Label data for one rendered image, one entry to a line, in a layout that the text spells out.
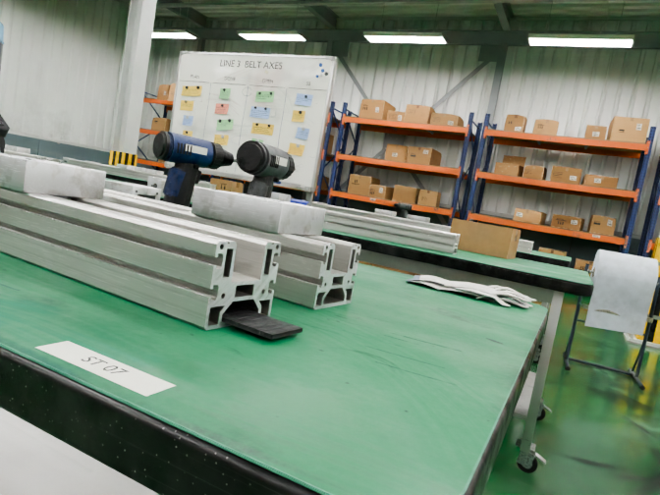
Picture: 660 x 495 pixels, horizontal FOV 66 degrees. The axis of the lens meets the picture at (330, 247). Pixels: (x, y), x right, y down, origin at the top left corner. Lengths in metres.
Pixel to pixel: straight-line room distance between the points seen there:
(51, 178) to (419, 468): 0.58
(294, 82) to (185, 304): 3.62
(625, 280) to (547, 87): 7.78
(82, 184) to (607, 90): 10.95
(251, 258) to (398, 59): 11.86
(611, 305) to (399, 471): 3.87
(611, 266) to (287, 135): 2.54
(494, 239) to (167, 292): 2.18
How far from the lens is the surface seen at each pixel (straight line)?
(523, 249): 3.91
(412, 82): 12.04
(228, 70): 4.45
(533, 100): 11.43
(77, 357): 0.41
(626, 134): 10.29
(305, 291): 0.64
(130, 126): 9.33
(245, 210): 0.70
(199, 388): 0.37
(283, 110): 4.05
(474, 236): 2.61
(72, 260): 0.65
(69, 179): 0.75
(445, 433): 0.37
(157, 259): 0.53
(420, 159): 10.59
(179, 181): 1.09
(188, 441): 0.31
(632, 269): 4.11
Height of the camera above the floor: 0.92
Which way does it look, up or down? 5 degrees down
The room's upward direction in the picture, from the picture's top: 10 degrees clockwise
